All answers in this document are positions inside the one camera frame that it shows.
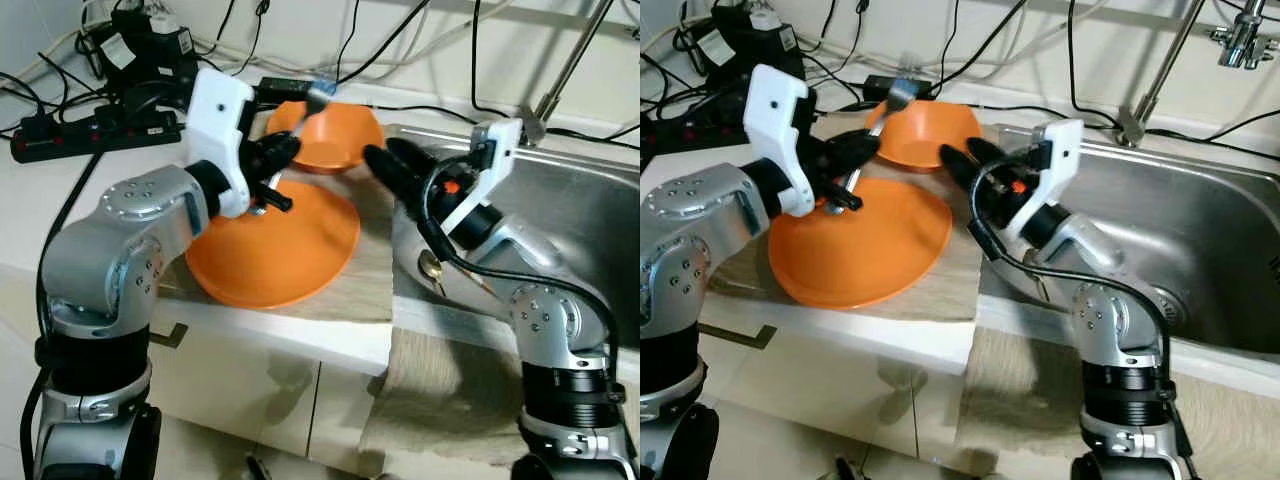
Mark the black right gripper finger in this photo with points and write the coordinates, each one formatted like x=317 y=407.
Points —
x=972 y=176
x=395 y=178
x=418 y=160
x=992 y=158

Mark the orange plastic plate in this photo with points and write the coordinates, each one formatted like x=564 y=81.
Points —
x=870 y=255
x=290 y=250

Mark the silver metal spoon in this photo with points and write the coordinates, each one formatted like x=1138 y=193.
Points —
x=430 y=262

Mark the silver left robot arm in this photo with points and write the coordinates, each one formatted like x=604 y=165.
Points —
x=130 y=205
x=690 y=210

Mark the orange plastic bowl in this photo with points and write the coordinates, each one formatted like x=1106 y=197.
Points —
x=340 y=140
x=930 y=140

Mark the black power adapter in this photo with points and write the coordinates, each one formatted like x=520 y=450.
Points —
x=280 y=90
x=880 y=87

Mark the beige cloth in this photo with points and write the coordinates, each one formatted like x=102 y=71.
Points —
x=1020 y=400
x=735 y=275
x=370 y=270

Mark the stainless steel sink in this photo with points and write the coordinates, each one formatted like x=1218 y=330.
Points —
x=1200 y=230
x=560 y=200

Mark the black power strip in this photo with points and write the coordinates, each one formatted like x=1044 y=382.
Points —
x=690 y=135
x=90 y=135

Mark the black device with white label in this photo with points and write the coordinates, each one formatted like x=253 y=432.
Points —
x=160 y=55
x=750 y=45

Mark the round sink drain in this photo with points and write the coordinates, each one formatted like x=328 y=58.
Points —
x=1165 y=308

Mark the metal faucet pipe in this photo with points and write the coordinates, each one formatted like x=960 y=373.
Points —
x=1170 y=50
x=573 y=55

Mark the white cabinet door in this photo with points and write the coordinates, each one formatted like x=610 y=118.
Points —
x=935 y=420
x=800 y=400
x=240 y=390
x=340 y=410

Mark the dark robot foot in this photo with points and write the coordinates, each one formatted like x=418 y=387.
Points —
x=847 y=469
x=257 y=468

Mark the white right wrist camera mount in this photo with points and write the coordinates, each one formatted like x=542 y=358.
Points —
x=1062 y=145
x=500 y=145

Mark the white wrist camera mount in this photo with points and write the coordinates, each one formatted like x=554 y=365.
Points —
x=775 y=110
x=500 y=145
x=215 y=110
x=1062 y=145

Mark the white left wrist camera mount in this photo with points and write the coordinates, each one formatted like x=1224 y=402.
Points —
x=775 y=110
x=215 y=110

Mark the chrome wall tap valve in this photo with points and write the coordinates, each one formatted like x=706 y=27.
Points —
x=1240 y=40

